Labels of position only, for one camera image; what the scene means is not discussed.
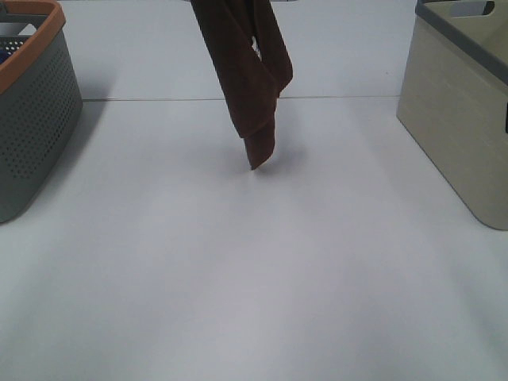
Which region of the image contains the brown towel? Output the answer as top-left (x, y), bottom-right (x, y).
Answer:
top-left (191, 1), bottom-right (293, 169)

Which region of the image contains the beige basket grey rim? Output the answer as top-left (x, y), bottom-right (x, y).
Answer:
top-left (396, 1), bottom-right (507, 231)

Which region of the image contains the grey perforated basket orange rim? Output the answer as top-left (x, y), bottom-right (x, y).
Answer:
top-left (1, 1), bottom-right (83, 223)

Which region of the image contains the blue item in grey basket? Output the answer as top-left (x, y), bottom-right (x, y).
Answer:
top-left (0, 49), bottom-right (10, 64)

